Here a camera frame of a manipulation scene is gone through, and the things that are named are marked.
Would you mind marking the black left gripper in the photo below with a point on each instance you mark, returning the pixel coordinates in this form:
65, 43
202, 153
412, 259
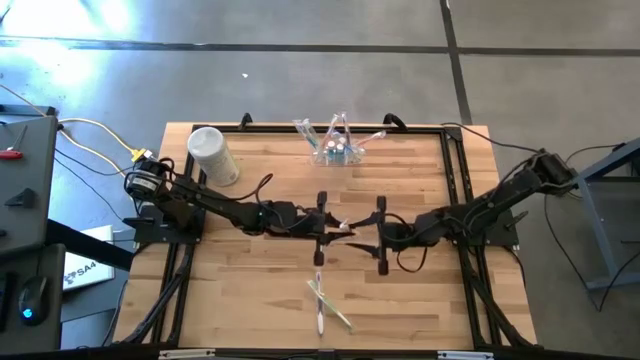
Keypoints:
320, 205

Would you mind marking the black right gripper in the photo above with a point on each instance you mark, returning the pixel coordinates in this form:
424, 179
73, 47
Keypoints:
405, 230

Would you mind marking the pink toothbrush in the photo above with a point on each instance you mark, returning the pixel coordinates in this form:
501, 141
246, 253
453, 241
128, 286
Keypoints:
344, 225

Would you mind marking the blue mouthwash bottle white cap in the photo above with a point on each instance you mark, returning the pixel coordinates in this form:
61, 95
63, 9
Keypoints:
340, 148
331, 145

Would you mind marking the orange white toothbrush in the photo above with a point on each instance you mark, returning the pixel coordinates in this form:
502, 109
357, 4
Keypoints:
370, 139

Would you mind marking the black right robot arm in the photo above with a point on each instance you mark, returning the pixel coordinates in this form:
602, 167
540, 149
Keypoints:
500, 192

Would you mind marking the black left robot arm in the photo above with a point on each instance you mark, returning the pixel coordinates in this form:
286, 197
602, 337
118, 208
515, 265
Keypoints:
210, 200

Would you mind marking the clear acrylic organizer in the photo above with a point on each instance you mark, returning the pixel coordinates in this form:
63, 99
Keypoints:
352, 159

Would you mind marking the white wipes canister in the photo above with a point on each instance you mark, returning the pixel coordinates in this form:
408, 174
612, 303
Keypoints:
212, 155

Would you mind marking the white table clamp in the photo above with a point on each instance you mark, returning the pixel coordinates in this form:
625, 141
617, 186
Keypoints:
187, 355
465, 355

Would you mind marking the blue grey metal table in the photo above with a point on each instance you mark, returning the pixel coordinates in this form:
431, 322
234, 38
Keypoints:
595, 235

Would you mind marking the white printed box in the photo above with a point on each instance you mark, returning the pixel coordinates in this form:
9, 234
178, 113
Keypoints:
90, 260

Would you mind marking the black support bar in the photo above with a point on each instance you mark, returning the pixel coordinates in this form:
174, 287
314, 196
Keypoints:
85, 245

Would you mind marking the black computer mouse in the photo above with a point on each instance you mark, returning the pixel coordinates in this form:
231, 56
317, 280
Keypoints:
32, 300

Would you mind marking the grey side table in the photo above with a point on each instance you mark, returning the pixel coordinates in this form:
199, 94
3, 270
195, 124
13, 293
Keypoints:
30, 165

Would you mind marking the black triangular bracket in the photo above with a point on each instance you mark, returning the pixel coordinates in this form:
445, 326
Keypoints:
22, 199

